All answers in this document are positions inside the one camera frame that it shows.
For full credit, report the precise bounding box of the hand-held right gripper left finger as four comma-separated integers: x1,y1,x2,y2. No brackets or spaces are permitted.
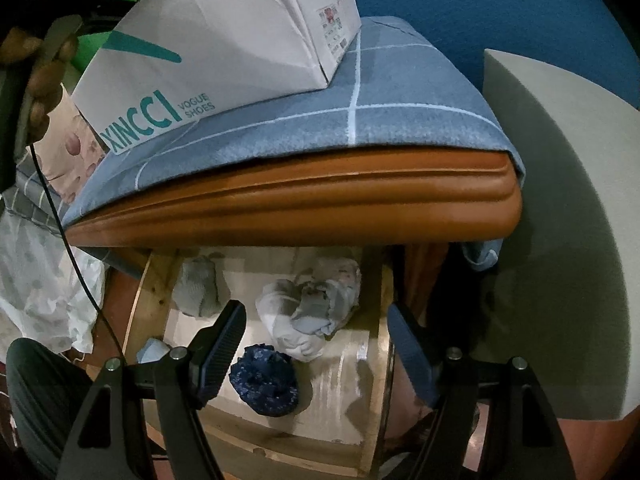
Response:
62,300,248,480

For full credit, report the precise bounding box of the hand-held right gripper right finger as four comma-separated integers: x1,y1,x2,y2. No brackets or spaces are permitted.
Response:
387,304,576,480

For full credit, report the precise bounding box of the dark blue patterned underwear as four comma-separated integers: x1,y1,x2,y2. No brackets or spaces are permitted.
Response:
229,344,300,417

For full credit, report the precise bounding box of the plain grey underwear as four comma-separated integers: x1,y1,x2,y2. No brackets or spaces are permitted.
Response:
172,255,221,318

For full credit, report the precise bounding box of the wooden drawer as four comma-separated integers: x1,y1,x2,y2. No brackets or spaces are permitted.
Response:
122,245,401,480

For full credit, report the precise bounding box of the small light blue underwear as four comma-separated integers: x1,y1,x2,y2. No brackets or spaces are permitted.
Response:
137,337,173,366

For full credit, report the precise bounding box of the white pink patterned underwear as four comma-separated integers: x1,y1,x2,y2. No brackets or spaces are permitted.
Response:
312,257,362,311

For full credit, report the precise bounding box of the white shoe box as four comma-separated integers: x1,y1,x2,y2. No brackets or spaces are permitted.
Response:
70,0,362,156

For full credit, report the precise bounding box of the person's left hand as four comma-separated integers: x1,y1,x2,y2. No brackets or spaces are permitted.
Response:
0,27,77,131

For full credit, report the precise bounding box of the pink floral cloth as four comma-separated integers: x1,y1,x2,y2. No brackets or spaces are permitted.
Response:
37,85,108,201

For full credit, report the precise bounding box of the green foam mat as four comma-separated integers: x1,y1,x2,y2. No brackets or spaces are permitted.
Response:
75,0,141,76

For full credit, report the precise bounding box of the brown wooden nightstand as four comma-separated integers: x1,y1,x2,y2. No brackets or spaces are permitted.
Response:
65,150,523,311

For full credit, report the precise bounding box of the white spotted cloth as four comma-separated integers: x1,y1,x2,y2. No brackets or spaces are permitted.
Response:
0,210,108,356

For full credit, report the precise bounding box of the person's dark trouser leg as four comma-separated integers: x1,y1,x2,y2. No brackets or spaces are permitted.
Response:
5,337,96,480

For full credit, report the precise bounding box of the blue checkered cloth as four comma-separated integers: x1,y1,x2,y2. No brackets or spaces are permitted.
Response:
15,15,526,271

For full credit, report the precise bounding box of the blue foam mat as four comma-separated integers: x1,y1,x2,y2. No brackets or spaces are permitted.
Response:
340,0,621,106

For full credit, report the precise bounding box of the black cable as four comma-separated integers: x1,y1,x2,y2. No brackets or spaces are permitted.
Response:
30,142,126,361

